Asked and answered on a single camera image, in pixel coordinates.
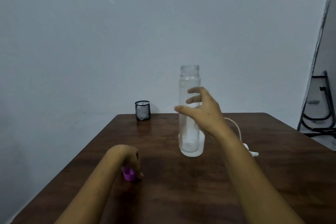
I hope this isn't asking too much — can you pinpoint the black mesh cup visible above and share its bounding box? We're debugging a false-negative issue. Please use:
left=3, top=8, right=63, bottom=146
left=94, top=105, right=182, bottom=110
left=135, top=100, right=152, bottom=121

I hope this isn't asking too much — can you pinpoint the white cable with plug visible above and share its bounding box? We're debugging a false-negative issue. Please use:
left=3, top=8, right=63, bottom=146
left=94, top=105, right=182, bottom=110
left=224, top=117, right=259, bottom=158

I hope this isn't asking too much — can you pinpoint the clear glass bottle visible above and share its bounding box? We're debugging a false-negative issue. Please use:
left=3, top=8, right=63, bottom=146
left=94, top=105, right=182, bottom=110
left=179, top=65, right=202, bottom=153

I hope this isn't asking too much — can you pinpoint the black metal chair frame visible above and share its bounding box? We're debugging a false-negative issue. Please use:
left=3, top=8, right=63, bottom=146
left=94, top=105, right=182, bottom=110
left=297, top=70, right=336, bottom=138

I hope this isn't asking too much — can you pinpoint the white round coaster base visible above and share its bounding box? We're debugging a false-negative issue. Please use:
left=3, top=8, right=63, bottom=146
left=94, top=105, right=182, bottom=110
left=178, top=131, right=206, bottom=158

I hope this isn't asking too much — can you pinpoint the purple bottle cap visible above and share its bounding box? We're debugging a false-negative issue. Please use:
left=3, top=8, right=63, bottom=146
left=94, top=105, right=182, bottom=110
left=122, top=167, right=136, bottom=182

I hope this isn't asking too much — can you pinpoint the person's right hand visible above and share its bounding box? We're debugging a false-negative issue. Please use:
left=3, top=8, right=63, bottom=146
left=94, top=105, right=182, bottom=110
left=174, top=87, right=232, bottom=138

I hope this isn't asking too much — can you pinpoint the white crumpled paper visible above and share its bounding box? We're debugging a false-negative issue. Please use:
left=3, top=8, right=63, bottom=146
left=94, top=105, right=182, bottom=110
left=136, top=104, right=150, bottom=120

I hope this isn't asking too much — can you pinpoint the person's right forearm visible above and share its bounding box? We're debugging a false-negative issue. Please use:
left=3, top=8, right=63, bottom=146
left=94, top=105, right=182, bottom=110
left=215, top=127, right=306, bottom=224

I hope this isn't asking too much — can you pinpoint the person's left hand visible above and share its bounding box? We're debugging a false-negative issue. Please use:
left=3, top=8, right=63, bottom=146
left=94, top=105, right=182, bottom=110
left=106, top=145, right=144, bottom=181

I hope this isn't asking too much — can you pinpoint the person's left forearm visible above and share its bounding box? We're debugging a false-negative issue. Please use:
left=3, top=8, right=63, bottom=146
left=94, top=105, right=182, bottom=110
left=54, top=152, right=124, bottom=224

